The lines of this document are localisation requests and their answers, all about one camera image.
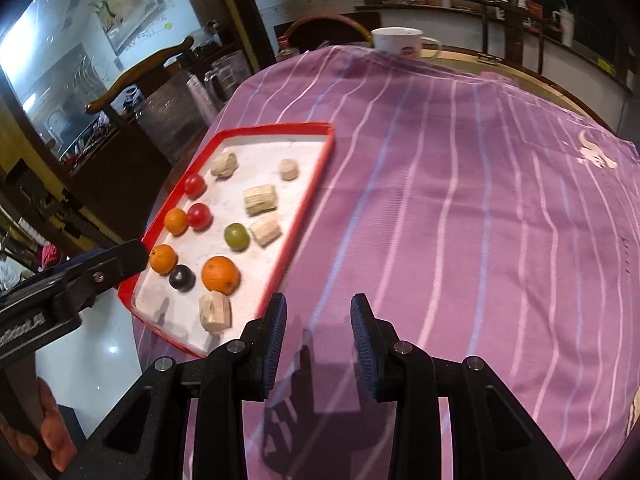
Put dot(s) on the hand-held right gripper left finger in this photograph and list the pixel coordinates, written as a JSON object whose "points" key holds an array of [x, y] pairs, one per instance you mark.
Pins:
{"points": [[274, 345]]}

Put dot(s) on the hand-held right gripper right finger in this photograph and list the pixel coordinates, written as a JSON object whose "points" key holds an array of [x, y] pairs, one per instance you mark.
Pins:
{"points": [[362, 355]]}

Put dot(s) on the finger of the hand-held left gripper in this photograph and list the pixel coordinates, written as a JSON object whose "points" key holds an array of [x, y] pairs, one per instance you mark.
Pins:
{"points": [[115, 265]]}

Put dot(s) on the small orange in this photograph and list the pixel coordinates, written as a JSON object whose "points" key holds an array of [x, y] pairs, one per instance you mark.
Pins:
{"points": [[163, 258], [176, 221]]}

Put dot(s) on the dark purple plum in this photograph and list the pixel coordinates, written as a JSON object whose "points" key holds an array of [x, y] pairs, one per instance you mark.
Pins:
{"points": [[181, 278]]}

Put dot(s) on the large orange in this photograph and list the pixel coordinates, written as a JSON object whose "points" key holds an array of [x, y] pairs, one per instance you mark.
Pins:
{"points": [[220, 274]]}

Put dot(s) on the red tomato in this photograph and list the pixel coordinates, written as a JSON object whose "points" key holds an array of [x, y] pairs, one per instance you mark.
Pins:
{"points": [[194, 185], [199, 215]]}

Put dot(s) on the green round fruit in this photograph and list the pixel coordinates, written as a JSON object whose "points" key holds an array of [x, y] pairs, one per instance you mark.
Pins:
{"points": [[235, 236]]}

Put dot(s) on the red rimmed white tray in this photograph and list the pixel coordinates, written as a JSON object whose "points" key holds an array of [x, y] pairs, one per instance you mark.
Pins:
{"points": [[220, 200]]}

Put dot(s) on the person's left hand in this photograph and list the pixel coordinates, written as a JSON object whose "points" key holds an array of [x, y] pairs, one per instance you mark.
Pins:
{"points": [[52, 430]]}

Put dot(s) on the large sugarcane piece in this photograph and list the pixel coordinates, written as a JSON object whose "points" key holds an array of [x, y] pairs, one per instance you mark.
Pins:
{"points": [[260, 200]]}

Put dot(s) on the purple striped cloth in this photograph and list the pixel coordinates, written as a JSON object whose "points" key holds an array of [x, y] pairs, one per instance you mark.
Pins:
{"points": [[450, 210]]}

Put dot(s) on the small round sugarcane piece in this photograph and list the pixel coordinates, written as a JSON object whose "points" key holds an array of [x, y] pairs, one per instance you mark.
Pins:
{"points": [[288, 169]]}

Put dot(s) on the dark wooden chair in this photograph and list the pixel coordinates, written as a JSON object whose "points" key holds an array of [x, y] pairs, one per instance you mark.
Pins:
{"points": [[130, 80]]}

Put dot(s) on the glass pitcher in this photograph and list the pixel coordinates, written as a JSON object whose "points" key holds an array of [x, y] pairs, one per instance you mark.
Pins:
{"points": [[227, 77]]}

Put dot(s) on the glass bottle with red cap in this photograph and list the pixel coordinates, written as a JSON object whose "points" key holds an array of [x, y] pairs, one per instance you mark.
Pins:
{"points": [[287, 46]]}

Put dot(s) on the white mug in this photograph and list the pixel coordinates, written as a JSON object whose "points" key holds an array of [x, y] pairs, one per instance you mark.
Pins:
{"points": [[400, 42]]}

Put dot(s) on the white jug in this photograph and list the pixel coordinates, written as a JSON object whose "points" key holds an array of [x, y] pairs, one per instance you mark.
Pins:
{"points": [[566, 22]]}

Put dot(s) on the framed wall picture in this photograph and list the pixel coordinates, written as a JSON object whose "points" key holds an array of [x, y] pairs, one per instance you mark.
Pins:
{"points": [[132, 5]]}

